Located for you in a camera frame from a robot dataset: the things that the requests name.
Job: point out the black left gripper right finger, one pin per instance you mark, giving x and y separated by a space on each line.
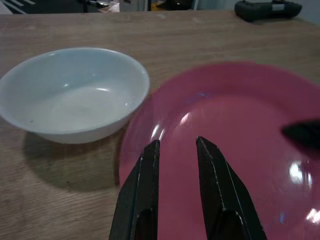
225 195

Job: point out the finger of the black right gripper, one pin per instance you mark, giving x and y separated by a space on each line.
305 136

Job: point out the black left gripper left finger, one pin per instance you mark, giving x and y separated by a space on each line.
140 200

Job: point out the pink glossy plate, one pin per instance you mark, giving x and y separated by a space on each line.
225 112

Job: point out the white ceramic bowl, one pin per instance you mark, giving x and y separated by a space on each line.
75 100

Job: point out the black handheld controller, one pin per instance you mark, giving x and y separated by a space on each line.
262 12

